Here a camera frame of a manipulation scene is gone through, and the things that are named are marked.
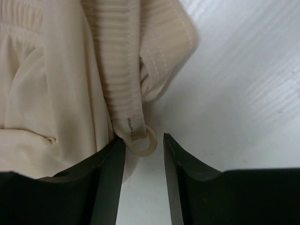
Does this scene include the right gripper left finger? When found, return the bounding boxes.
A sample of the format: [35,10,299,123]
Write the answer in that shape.
[0,138,126,225]

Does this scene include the beige trousers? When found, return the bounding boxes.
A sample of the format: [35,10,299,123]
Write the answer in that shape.
[0,0,198,178]

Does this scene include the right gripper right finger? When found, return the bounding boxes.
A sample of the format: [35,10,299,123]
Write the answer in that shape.
[163,134,300,225]

